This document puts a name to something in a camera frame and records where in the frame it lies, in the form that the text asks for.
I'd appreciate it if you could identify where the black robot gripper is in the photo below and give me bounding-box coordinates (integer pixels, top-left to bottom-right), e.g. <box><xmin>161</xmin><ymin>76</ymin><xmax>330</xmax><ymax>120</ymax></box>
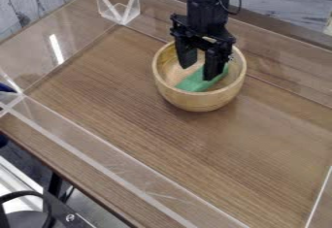
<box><xmin>170</xmin><ymin>14</ymin><xmax>235</xmax><ymax>81</ymax></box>

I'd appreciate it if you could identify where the green rectangular block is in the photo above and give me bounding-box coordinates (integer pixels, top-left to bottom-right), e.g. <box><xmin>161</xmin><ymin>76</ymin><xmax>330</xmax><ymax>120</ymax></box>
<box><xmin>175</xmin><ymin>65</ymin><xmax>228</xmax><ymax>92</ymax></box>

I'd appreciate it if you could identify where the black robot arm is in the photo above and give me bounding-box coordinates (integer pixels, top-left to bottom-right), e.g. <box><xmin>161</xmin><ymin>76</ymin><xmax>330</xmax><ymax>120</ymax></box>
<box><xmin>170</xmin><ymin>0</ymin><xmax>240</xmax><ymax>81</ymax></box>

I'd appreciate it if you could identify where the light brown wooden bowl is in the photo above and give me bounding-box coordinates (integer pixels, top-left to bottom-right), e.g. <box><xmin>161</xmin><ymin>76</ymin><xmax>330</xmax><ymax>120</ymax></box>
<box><xmin>151</xmin><ymin>42</ymin><xmax>247</xmax><ymax>113</ymax></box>

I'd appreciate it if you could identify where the blue object at left edge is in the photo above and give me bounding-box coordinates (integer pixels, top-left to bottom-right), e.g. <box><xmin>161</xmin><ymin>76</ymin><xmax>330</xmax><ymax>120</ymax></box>
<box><xmin>0</xmin><ymin>82</ymin><xmax>16</xmax><ymax>93</ymax></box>

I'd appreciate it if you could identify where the black table leg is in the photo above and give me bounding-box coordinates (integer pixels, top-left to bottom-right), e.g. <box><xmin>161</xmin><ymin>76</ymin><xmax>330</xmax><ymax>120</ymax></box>
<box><xmin>48</xmin><ymin>173</ymin><xmax>62</xmax><ymax>197</ymax></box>

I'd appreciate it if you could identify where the clear acrylic table wall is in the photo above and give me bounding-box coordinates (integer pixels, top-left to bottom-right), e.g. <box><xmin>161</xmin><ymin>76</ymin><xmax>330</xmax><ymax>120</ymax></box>
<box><xmin>0</xmin><ymin>0</ymin><xmax>332</xmax><ymax>228</ymax></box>

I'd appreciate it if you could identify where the clear acrylic corner bracket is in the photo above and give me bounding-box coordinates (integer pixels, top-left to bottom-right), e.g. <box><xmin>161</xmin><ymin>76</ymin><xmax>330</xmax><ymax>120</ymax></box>
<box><xmin>96</xmin><ymin>0</ymin><xmax>140</xmax><ymax>25</ymax></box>

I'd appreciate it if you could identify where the black chair with cable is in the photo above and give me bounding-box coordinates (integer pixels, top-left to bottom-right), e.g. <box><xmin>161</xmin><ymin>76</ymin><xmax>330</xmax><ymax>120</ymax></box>
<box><xmin>0</xmin><ymin>190</ymin><xmax>96</xmax><ymax>228</ymax></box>

